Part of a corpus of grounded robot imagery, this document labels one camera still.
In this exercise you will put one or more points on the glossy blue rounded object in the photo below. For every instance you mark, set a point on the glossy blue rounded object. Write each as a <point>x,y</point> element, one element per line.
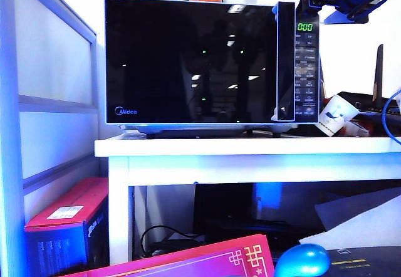
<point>304,259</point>

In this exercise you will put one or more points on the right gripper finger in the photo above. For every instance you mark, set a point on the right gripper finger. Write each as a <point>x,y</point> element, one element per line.
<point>347,17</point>

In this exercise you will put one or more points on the black power adapter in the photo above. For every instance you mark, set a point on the black power adapter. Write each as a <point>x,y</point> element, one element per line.
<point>178,246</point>

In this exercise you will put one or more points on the black computer case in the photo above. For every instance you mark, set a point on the black computer case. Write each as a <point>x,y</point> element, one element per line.
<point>222,205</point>

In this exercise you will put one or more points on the white foam sheet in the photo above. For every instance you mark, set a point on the white foam sheet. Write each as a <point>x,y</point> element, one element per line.
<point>360,227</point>

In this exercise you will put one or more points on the white table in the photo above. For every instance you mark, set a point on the white table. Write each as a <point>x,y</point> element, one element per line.
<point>219,151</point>

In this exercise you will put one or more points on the red and white packet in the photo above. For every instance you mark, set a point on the red and white packet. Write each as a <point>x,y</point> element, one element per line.
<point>363,128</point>

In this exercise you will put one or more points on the black glass microwave door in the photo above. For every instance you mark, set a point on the black glass microwave door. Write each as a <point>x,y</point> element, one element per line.
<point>188,64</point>

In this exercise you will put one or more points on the white blue-print paper cup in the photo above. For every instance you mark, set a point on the white blue-print paper cup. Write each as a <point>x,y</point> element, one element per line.
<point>336,114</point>

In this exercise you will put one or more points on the red and black ASUS box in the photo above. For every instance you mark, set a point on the red and black ASUS box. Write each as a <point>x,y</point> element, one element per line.
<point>62,208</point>

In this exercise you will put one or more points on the black router with antennas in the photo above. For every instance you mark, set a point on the black router with antennas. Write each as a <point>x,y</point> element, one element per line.
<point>378,76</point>

